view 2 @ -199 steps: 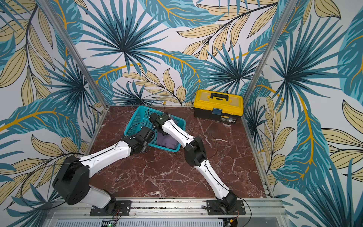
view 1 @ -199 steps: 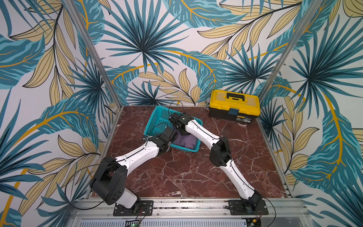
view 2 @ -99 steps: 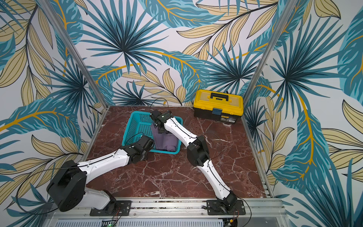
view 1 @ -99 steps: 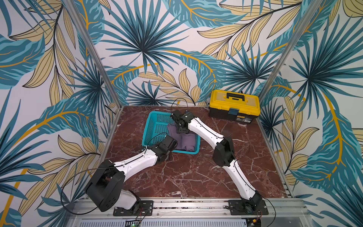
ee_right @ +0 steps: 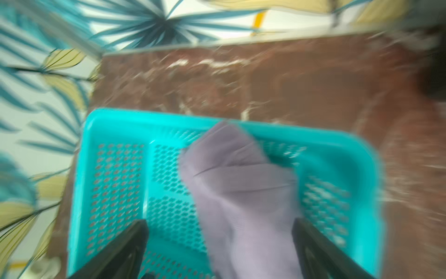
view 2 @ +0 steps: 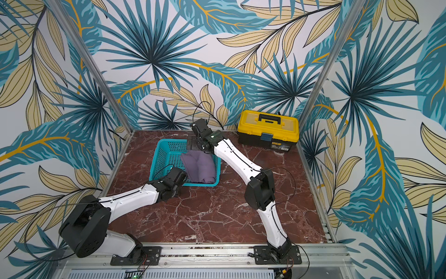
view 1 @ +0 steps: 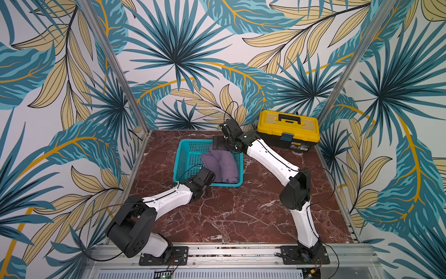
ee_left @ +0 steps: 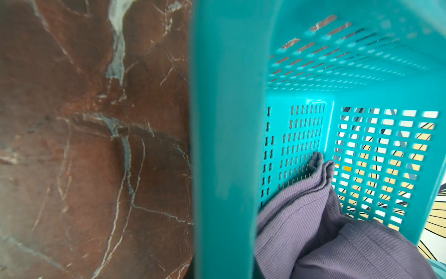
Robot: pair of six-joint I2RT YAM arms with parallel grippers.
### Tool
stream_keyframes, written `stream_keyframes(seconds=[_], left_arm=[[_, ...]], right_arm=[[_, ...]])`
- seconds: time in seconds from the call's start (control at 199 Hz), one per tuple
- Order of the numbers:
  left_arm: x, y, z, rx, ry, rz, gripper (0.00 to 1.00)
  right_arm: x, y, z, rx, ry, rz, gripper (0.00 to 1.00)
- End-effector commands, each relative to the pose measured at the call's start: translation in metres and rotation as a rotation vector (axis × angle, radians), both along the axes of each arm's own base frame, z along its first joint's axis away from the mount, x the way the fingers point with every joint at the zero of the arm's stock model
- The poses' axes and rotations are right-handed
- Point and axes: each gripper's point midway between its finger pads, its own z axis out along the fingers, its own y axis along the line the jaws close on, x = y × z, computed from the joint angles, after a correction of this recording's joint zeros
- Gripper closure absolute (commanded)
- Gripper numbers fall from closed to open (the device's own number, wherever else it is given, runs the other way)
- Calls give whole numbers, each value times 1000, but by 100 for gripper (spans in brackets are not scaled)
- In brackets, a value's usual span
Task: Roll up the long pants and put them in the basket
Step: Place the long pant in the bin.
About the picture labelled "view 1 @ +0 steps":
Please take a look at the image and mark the purple long pants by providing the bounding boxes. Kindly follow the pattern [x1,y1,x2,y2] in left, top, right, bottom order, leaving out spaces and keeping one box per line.
[200,147,239,184]

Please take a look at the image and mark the teal plastic basket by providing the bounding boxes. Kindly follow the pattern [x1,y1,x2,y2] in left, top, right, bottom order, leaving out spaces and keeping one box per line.
[173,139,244,187]

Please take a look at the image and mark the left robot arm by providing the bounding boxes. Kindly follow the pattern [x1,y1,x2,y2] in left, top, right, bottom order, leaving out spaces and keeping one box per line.
[105,167,215,264]

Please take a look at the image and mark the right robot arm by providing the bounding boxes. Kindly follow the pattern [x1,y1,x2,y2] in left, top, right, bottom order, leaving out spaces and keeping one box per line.
[214,118,323,260]

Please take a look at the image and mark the yellow black toolbox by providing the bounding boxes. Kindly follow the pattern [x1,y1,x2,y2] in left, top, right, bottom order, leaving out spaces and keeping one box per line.
[257,110,321,152]

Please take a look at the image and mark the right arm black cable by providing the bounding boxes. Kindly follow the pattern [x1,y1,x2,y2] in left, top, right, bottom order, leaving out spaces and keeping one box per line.
[306,167,337,206]

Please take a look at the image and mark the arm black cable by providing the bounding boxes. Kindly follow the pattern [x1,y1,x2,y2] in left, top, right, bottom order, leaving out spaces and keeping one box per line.
[306,167,337,206]
[78,202,133,262]

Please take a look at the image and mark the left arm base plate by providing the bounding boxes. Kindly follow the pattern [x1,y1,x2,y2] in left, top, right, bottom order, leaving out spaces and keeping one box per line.
[139,246,189,267]

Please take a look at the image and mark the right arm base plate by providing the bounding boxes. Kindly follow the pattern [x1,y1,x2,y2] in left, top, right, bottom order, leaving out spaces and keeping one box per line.
[278,245,331,266]

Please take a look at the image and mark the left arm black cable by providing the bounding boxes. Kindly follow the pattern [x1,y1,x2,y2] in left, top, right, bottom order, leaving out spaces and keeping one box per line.
[78,202,133,262]

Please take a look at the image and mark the front aluminium rail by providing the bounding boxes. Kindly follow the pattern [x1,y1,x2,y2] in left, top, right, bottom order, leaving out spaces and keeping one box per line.
[81,243,385,279]

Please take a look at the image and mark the right aluminium frame post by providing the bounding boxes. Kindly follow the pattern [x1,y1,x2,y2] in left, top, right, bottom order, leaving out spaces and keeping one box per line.
[318,0,397,124]

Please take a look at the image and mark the aluminium frame post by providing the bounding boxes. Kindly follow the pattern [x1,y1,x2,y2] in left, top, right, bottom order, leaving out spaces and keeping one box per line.
[318,0,397,124]
[79,0,150,134]

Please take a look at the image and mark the left aluminium frame post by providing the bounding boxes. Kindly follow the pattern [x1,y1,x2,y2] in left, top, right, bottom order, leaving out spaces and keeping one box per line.
[79,0,150,134]

